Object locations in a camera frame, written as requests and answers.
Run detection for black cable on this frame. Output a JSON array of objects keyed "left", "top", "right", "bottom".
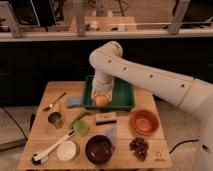
[
  {"left": 168, "top": 138, "right": 201, "bottom": 155},
  {"left": 0, "top": 105, "right": 29, "bottom": 142}
]

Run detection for dark brown bowl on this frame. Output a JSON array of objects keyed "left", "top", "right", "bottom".
[{"left": 85, "top": 135, "right": 112, "bottom": 165}]

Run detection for green plastic tray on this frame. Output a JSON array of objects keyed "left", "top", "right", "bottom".
[{"left": 82, "top": 75, "right": 135, "bottom": 111}]

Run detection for orange bowl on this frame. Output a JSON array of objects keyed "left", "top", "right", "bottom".
[{"left": 130, "top": 109, "right": 159, "bottom": 136}]

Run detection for blue grey cloth piece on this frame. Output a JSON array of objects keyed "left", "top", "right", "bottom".
[{"left": 105, "top": 124, "right": 117, "bottom": 148}]

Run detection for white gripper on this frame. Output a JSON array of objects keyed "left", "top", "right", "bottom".
[{"left": 91, "top": 79, "right": 113, "bottom": 102}]

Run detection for metal cup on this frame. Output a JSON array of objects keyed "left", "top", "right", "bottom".
[{"left": 48, "top": 112, "right": 63, "bottom": 129}]

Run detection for black cable left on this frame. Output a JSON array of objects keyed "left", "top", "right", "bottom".
[{"left": 0, "top": 105, "right": 29, "bottom": 142}]

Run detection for brown pine cone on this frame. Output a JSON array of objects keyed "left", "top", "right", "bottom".
[{"left": 129, "top": 137, "right": 149, "bottom": 162}]

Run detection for orange apple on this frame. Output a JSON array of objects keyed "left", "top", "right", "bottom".
[{"left": 95, "top": 95, "right": 108, "bottom": 107}]

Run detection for gold spoon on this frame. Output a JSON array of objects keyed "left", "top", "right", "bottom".
[{"left": 42, "top": 92, "right": 66, "bottom": 112}]

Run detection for black cable right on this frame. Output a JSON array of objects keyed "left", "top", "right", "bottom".
[{"left": 168, "top": 138, "right": 201, "bottom": 155}]

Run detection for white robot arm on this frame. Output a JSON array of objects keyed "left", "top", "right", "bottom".
[{"left": 89, "top": 41, "right": 213, "bottom": 171}]

